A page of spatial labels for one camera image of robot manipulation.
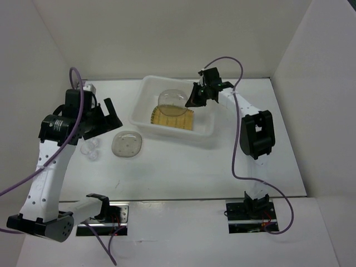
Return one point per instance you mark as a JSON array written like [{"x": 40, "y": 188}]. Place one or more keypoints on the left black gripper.
[{"x": 108, "y": 122}]

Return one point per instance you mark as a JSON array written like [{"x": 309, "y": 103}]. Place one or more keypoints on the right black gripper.
[{"x": 194, "y": 101}]

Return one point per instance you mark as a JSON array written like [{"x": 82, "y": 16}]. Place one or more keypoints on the clear square plate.
[
  {"x": 126, "y": 144},
  {"x": 172, "y": 102}
]

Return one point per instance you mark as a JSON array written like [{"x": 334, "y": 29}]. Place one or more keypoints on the woven bamboo tray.
[{"x": 184, "y": 121}]

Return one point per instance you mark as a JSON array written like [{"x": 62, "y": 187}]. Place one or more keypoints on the clear small glass cup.
[
  {"x": 93, "y": 155},
  {"x": 89, "y": 146}
]

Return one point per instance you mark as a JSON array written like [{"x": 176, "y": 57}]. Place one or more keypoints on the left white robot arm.
[{"x": 80, "y": 117}]

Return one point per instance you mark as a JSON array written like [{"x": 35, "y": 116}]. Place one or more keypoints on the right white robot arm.
[{"x": 255, "y": 135}]

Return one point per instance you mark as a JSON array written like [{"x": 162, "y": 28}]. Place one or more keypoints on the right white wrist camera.
[{"x": 203, "y": 80}]

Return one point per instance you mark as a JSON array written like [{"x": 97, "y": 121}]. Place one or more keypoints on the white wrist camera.
[
  {"x": 203, "y": 80},
  {"x": 90, "y": 87}
]

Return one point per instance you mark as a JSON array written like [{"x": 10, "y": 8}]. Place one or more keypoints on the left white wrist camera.
[{"x": 90, "y": 87}]

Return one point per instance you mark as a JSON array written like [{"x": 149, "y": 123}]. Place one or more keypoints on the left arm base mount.
[{"x": 115, "y": 223}]

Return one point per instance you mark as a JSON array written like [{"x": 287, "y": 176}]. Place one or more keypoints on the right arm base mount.
[{"x": 240, "y": 221}]

